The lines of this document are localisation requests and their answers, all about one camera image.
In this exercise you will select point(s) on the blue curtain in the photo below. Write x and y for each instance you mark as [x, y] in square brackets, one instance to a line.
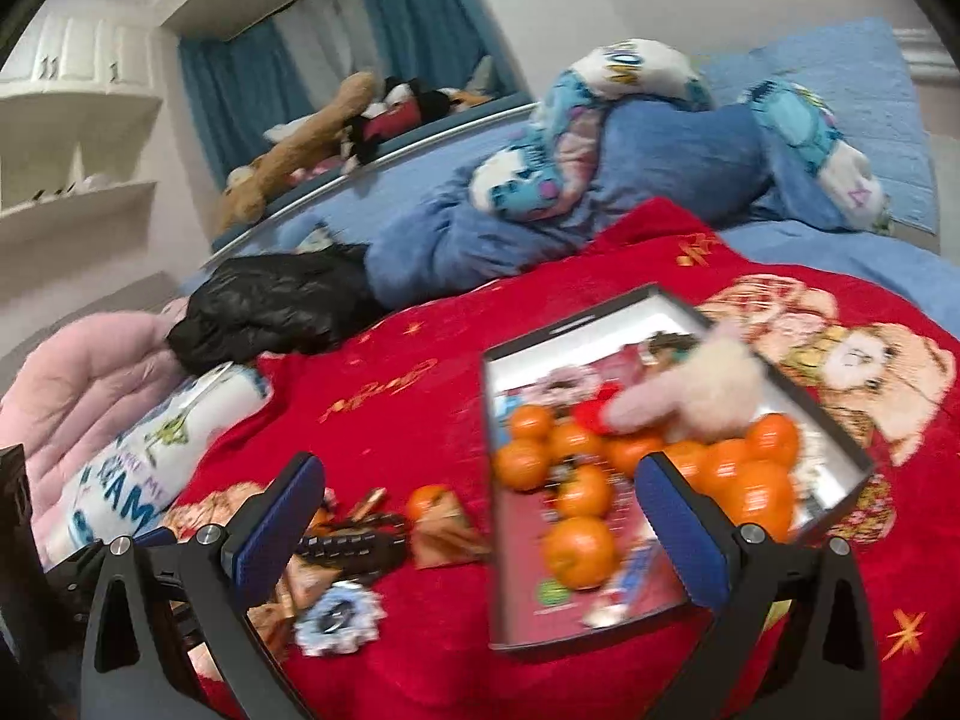
[225, 82]

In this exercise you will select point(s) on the fluffy pink white plush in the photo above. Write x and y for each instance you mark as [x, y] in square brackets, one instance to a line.
[712, 382]

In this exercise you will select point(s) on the pink quilted coat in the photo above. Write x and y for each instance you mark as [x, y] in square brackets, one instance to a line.
[82, 382]

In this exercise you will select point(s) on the white wall shelf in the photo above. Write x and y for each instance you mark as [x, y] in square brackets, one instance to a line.
[75, 221]

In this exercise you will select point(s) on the red printed blanket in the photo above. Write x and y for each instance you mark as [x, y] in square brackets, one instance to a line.
[420, 360]

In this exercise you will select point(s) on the white printed pillow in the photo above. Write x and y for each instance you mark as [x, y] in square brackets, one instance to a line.
[172, 427]

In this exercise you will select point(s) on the pile of mandarins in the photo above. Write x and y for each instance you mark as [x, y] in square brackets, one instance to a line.
[581, 551]

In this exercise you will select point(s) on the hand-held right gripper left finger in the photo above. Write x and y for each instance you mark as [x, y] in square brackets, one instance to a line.
[277, 525]

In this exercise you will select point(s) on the white bed headboard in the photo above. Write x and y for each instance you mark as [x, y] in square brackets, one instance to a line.
[919, 45]

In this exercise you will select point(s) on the blue bed sheet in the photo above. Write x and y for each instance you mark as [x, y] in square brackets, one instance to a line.
[420, 180]

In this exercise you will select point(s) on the black red plush mouse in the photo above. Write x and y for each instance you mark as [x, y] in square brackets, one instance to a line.
[390, 120]

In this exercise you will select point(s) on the black cardboard box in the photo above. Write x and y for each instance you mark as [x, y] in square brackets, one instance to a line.
[540, 356]

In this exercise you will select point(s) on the brown snack packet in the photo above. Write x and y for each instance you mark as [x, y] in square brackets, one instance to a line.
[300, 592]
[450, 544]

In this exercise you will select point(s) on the light blue quilted pad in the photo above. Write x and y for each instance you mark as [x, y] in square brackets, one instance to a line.
[840, 75]

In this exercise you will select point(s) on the blue cartoon printed comforter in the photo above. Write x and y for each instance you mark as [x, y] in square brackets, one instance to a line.
[675, 157]

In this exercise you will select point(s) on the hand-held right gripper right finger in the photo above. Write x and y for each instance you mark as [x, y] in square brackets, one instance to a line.
[679, 525]

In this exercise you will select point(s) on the dark brown hair claw clip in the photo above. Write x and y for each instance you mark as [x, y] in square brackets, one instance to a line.
[352, 547]

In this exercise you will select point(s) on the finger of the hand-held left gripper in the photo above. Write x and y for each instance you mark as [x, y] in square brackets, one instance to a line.
[67, 574]

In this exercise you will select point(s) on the shiny copper snack wrapper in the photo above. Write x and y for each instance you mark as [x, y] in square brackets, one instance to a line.
[367, 502]

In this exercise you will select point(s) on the green round sticker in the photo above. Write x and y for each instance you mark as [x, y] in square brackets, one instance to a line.
[552, 592]

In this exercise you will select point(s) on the striped candy roll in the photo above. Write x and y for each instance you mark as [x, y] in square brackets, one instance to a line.
[637, 577]

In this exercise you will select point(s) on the silver bed rail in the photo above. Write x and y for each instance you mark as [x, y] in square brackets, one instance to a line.
[337, 184]

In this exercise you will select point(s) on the single mandarin orange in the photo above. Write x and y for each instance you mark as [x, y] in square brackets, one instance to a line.
[426, 504]

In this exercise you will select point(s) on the blue white lace scrunchie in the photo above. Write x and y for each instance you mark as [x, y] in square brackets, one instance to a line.
[360, 607]

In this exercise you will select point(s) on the long brown plush toy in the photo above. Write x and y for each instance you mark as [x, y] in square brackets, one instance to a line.
[300, 150]

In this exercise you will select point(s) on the black puffer jacket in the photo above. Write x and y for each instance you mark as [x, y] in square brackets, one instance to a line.
[262, 300]

